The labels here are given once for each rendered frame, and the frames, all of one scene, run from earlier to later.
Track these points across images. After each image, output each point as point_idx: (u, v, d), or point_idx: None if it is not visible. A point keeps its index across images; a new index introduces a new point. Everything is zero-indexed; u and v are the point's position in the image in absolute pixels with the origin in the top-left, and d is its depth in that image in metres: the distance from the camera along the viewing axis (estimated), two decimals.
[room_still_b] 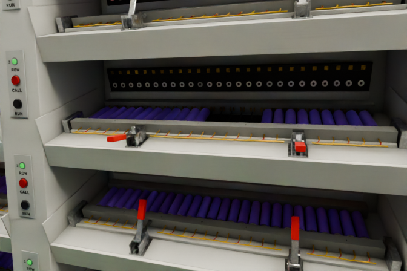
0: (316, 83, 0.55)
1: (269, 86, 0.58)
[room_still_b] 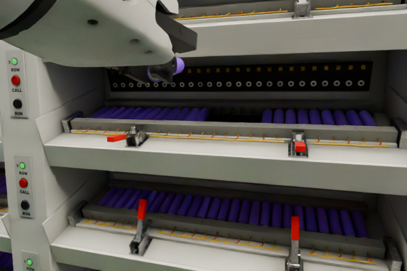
0: (316, 83, 0.55)
1: (269, 86, 0.58)
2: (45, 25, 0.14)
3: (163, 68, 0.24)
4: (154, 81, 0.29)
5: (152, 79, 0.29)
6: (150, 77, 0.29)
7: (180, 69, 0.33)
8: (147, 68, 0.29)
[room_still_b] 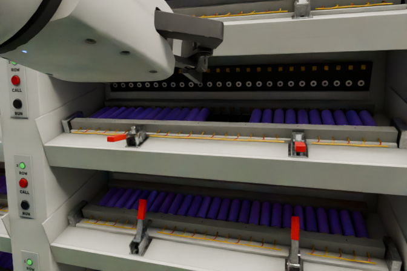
0: (316, 83, 0.55)
1: (269, 86, 0.58)
2: None
3: None
4: None
5: None
6: (249, 122, 0.51)
7: None
8: (254, 121, 0.50)
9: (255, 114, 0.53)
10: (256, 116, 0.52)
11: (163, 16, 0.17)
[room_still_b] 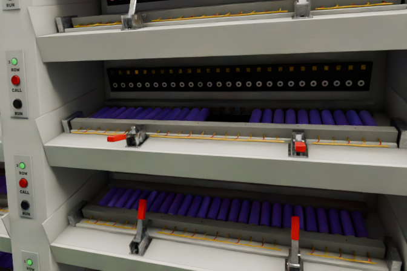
0: (316, 83, 0.55)
1: (269, 86, 0.58)
2: None
3: None
4: None
5: None
6: (249, 122, 0.51)
7: None
8: (254, 121, 0.50)
9: (255, 114, 0.53)
10: (256, 116, 0.52)
11: None
